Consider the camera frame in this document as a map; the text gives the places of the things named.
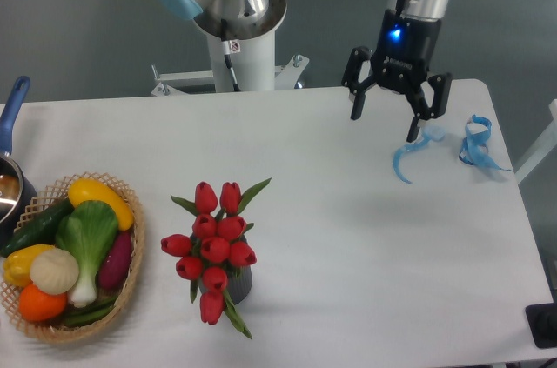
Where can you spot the blue handled saucepan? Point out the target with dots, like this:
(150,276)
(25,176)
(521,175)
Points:
(16,189)

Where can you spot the yellow bell pepper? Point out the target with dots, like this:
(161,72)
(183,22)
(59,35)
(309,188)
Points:
(16,267)

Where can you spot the woven wicker basket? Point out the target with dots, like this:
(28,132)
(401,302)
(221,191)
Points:
(54,332)

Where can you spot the white frame at right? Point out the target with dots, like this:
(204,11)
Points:
(538,150)

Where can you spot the green bok choy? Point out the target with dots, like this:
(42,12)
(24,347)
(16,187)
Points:
(88,234)

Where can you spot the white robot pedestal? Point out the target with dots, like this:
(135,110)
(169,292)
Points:
(237,65)

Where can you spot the blue knotted ribbon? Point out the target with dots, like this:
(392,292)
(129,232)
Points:
(474,150)

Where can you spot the black device at edge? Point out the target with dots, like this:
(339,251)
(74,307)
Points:
(541,319)

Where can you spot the green bean pods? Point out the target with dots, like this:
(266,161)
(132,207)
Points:
(89,314)

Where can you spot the red tulip bouquet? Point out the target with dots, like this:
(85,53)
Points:
(217,235)

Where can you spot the yellow squash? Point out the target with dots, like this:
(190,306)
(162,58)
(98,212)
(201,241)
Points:
(88,189)

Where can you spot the dark grey ribbed vase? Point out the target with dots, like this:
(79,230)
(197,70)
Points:
(239,285)

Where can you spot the orange fruit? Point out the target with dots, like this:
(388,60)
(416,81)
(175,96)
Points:
(37,306)

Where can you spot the purple sweet potato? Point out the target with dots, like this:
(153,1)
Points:
(115,267)

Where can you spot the green cucumber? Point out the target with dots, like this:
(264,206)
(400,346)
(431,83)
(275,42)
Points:
(41,229)

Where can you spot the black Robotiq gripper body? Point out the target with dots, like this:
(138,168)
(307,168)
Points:
(403,53)

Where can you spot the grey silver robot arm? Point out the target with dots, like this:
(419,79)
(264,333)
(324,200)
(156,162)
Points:
(240,35)

